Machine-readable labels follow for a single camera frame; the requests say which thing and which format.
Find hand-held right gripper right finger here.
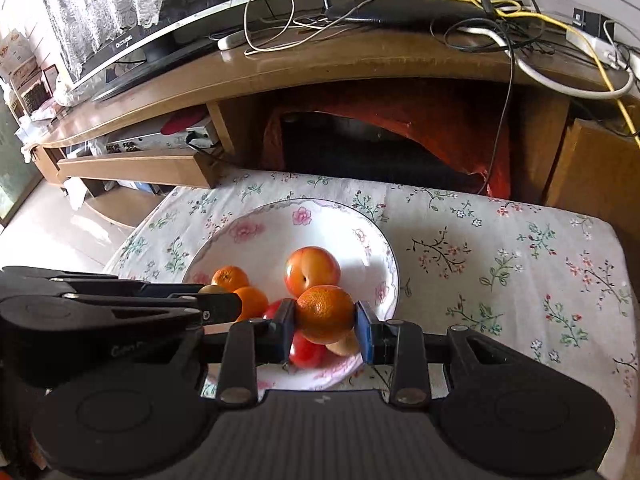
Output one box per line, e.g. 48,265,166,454
356,300,532,406

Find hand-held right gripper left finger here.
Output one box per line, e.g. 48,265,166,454
201,298,297,405

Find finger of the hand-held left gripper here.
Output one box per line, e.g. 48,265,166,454
65,292,244,334
0,265,202,297

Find mandarin orange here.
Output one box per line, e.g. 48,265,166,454
232,286,270,322
211,265,250,293
295,285,357,345

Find white floral bowl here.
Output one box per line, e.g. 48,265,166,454
181,199,401,392

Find red yellow peach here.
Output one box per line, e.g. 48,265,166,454
285,246,342,298

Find floral tablecloth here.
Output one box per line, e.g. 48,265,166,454
102,169,640,480

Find silver media player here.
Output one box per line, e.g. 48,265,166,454
104,115,219,154

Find red cloth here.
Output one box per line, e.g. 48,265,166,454
261,95,512,199

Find white power adapter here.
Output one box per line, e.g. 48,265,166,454
217,30,247,51

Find framed pictures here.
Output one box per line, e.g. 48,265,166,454
0,29,57,117

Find wooden tv stand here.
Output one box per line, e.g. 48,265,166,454
22,25,640,231

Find wooden cabinet door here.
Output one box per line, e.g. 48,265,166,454
544,119,640,217

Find white lace cloth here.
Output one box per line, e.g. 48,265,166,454
35,0,179,82

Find white power strip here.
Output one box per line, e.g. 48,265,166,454
566,25,640,82

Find black plug adapter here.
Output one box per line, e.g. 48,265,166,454
573,7,617,42

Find thin grey cable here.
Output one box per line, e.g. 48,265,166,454
477,42,517,197

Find thin white cable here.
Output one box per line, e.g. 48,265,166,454
243,0,382,57

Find thick white cable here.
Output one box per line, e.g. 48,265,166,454
450,25,636,99

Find yellow cable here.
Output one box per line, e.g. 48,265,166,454
395,0,640,149

